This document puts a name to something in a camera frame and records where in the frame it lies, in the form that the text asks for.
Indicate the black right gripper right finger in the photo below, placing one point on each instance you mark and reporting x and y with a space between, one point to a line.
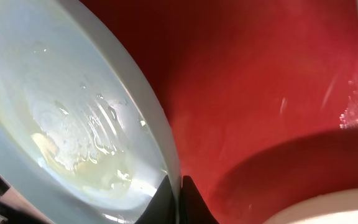
192 207

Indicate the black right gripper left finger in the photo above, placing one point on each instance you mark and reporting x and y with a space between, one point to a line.
162 207

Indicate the light blue plate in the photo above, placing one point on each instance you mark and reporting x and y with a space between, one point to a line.
82 135

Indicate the cream white plate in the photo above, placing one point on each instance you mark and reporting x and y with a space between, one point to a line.
334 208

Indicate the red plastic tray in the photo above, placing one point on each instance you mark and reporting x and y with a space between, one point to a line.
261 96

